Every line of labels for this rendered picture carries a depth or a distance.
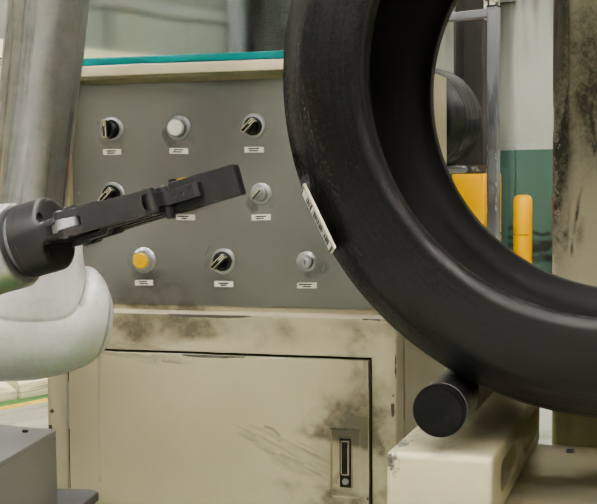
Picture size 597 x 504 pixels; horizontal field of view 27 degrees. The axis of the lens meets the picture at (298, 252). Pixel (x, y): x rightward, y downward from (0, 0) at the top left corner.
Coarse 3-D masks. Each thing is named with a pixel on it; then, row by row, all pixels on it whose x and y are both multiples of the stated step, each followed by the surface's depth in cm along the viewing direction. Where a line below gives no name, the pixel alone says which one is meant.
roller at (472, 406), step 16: (432, 384) 104; (448, 384) 104; (464, 384) 107; (416, 400) 104; (432, 400) 103; (448, 400) 103; (464, 400) 103; (480, 400) 110; (416, 416) 104; (432, 416) 103; (448, 416) 103; (464, 416) 103; (432, 432) 103; (448, 432) 103
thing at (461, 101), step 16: (464, 16) 592; (480, 16) 588; (496, 16) 583; (496, 32) 584; (496, 48) 584; (496, 64) 584; (448, 80) 568; (496, 80) 585; (448, 96) 562; (464, 96) 567; (496, 96) 585; (448, 112) 562; (464, 112) 564; (480, 112) 578; (496, 112) 585; (448, 128) 562; (464, 128) 565; (480, 128) 579; (496, 128) 586; (448, 144) 564; (464, 144) 570; (496, 144) 586; (448, 160) 573; (496, 160) 587; (496, 176) 587; (496, 192) 587; (496, 208) 588; (496, 224) 588
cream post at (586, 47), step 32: (576, 0) 134; (576, 32) 134; (576, 64) 135; (576, 96) 135; (576, 128) 135; (576, 160) 135; (576, 192) 135; (576, 224) 136; (576, 256) 136; (576, 416) 137
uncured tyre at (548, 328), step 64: (320, 0) 104; (384, 0) 127; (448, 0) 128; (320, 64) 104; (384, 64) 129; (320, 128) 104; (384, 128) 130; (320, 192) 106; (384, 192) 102; (448, 192) 129; (384, 256) 103; (448, 256) 102; (512, 256) 128; (448, 320) 102; (512, 320) 100; (576, 320) 98; (512, 384) 103; (576, 384) 100
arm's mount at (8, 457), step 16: (0, 432) 168; (16, 432) 169; (32, 432) 170; (48, 432) 171; (0, 448) 159; (16, 448) 160; (32, 448) 163; (48, 448) 170; (0, 464) 152; (16, 464) 157; (32, 464) 163; (48, 464) 170; (0, 480) 152; (16, 480) 157; (32, 480) 163; (48, 480) 170; (0, 496) 152; (16, 496) 157; (32, 496) 163; (48, 496) 170
